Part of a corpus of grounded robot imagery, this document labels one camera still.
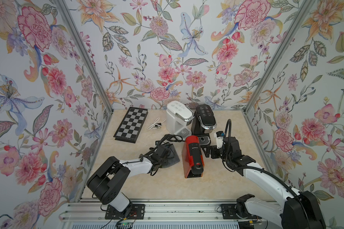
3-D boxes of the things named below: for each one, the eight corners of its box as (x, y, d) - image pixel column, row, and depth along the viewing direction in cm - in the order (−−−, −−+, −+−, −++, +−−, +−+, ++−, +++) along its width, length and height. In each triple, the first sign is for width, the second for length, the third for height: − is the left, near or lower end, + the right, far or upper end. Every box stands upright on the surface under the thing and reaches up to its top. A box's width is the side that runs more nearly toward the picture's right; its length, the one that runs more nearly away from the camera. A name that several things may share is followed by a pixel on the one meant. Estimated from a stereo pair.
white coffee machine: (163, 130, 110) (162, 108, 92) (171, 121, 116) (171, 99, 98) (185, 142, 103) (188, 121, 85) (192, 132, 109) (197, 110, 91)
